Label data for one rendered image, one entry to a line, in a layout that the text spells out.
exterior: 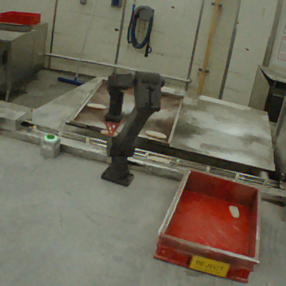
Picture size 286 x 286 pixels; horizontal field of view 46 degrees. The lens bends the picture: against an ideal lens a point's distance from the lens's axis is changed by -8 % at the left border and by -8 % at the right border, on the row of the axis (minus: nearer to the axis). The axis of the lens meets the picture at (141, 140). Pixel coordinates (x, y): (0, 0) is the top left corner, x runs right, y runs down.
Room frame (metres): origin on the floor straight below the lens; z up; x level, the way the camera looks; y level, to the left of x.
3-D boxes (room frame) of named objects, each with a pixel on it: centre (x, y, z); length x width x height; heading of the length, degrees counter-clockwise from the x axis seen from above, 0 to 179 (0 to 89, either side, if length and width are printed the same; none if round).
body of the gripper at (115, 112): (1.46, 0.13, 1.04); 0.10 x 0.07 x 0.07; 173
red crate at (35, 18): (4.79, 2.00, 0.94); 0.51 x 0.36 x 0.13; 86
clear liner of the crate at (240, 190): (1.01, -0.30, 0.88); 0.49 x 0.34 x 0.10; 167
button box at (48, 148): (1.36, 0.39, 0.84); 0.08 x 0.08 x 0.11; 82
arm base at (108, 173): (1.27, 0.07, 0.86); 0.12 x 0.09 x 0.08; 76
